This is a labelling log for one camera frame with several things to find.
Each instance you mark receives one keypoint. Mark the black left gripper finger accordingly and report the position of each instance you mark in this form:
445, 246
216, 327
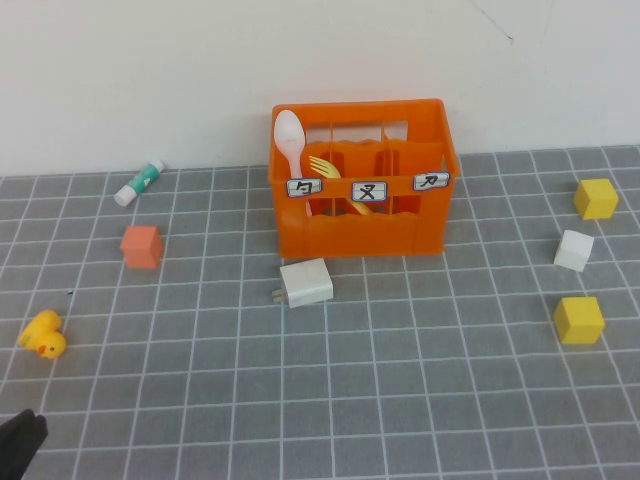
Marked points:
17, 432
27, 455

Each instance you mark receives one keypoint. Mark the pink plastic spoon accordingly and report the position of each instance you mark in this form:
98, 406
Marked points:
289, 132

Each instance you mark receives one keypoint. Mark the yellow plastic fork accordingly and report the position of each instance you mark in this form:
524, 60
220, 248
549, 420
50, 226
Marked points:
327, 168

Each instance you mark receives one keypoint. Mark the orange plastic cutlery holder crate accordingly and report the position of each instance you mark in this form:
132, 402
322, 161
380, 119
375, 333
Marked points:
360, 240

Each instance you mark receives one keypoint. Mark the yellow rubber duck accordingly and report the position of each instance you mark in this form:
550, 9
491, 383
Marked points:
45, 336

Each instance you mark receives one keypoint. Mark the grey grid tablecloth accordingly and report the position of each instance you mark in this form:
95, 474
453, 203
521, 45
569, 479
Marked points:
150, 400

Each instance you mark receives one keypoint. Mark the salmon pink cube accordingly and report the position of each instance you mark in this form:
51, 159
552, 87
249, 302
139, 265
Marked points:
142, 250

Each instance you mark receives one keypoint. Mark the green and white glue stick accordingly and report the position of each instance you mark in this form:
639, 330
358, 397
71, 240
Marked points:
139, 183

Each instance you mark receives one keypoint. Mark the white power adapter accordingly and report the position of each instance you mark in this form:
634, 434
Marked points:
307, 285

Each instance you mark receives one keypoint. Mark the paper label with spoon character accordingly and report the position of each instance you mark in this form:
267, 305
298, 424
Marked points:
304, 189

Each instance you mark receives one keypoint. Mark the paper label with fork character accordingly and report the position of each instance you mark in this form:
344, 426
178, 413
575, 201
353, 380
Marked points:
370, 191

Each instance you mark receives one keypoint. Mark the paper label with knife character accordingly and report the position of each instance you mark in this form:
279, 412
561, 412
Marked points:
432, 182

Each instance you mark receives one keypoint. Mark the yellow cube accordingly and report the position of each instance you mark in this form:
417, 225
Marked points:
596, 200
579, 322

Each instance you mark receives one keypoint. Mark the white cube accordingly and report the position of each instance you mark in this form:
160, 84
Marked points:
574, 250

